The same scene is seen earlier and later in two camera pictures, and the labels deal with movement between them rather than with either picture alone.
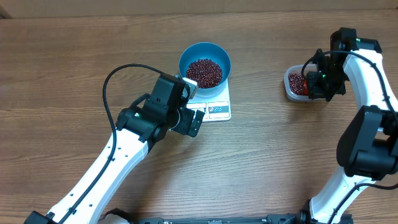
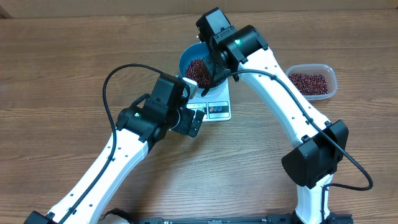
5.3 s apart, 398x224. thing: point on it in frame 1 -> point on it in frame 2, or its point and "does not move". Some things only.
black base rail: (302, 218) does not move
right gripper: (314, 92) -> (215, 65)
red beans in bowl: (208, 73) does not move
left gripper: (187, 116) does not move
